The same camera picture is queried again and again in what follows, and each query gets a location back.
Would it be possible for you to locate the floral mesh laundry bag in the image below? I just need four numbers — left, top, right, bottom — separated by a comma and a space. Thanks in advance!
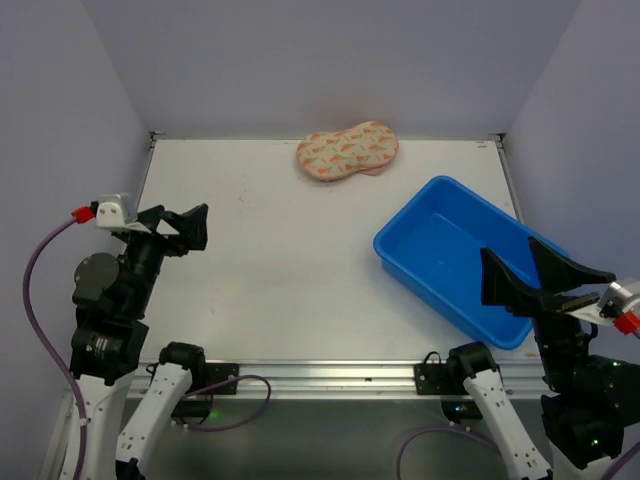
295, 121, 400, 182

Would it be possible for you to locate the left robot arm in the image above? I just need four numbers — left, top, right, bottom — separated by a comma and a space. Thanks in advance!
70, 195, 209, 479

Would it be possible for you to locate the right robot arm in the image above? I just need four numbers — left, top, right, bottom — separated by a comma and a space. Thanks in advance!
446, 237, 639, 479

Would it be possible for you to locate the blue plastic bin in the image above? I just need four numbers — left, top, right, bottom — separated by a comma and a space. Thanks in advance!
373, 176, 539, 350

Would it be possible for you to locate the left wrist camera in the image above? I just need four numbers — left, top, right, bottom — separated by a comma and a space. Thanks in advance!
71, 193, 136, 231

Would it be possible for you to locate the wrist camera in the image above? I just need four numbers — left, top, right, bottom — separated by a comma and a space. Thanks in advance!
71, 193, 136, 231
570, 278, 639, 337

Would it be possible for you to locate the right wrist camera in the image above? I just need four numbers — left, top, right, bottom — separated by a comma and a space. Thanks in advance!
570, 278, 639, 337

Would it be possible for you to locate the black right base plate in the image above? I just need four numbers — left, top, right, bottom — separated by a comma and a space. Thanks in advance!
413, 351, 455, 396

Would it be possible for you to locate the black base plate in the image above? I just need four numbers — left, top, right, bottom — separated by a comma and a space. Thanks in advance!
413, 351, 455, 396
205, 362, 240, 396

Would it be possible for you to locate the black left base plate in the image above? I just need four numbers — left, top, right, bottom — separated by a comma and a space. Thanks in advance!
205, 362, 240, 396

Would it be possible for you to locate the aluminium front rail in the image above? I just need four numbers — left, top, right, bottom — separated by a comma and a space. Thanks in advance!
127, 360, 548, 400

